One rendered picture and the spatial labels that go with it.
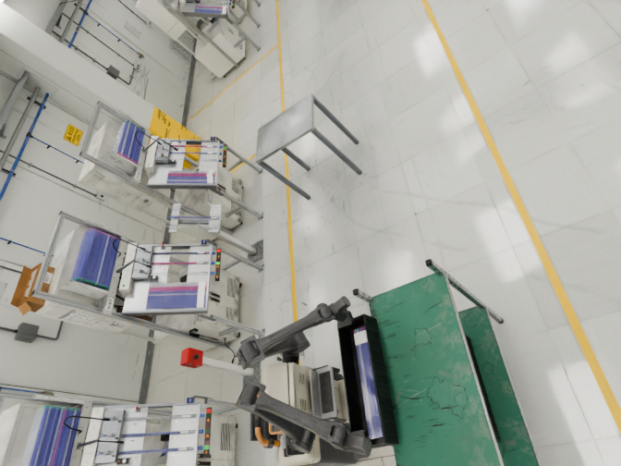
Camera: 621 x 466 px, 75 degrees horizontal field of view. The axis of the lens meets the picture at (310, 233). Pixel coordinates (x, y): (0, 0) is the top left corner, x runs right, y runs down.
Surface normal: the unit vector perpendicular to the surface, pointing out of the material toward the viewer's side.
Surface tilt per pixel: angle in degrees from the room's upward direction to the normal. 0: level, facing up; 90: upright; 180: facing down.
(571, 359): 0
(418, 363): 0
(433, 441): 0
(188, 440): 47
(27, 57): 90
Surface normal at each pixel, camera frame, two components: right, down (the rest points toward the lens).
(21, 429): 0.77, -0.40
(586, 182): -0.62, -0.40
